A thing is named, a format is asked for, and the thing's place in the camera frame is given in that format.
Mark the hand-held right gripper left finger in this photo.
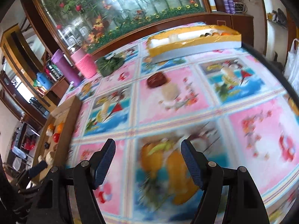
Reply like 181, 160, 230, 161
26, 138, 116, 224

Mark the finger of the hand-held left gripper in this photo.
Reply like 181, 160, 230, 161
28, 161, 48, 180

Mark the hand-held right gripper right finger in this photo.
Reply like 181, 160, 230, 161
181, 139, 272, 224

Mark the cardboard box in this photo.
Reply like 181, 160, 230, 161
31, 96, 82, 185

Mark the printed fruit tablecloth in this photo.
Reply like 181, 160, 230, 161
57, 21, 299, 224

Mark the blue thermos jug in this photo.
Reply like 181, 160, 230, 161
37, 72, 53, 89

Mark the dark red fruit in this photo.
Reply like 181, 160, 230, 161
146, 73, 168, 88

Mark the pink bottle with knitted sleeve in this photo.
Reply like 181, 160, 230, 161
68, 44, 98, 79

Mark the green leafy bundle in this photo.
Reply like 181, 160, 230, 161
96, 55, 125, 77

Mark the steel thermos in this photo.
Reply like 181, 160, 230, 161
48, 63, 61, 78

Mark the purple thermos bottle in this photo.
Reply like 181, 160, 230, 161
51, 49, 82, 87

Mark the yellow flat box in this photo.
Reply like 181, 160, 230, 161
146, 24, 242, 63

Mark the wooden display shelf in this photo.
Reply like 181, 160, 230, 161
0, 23, 59, 122

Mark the white packing paper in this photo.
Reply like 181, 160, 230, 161
151, 28, 219, 46

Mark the white plastic bag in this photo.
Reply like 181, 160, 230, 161
284, 38, 299, 89

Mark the glass panel with artificial flowers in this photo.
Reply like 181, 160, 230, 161
28, 0, 211, 54

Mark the metal wire rack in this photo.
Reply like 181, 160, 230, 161
235, 1, 247, 13

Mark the wall shelf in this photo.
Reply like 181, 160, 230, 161
266, 8, 288, 29

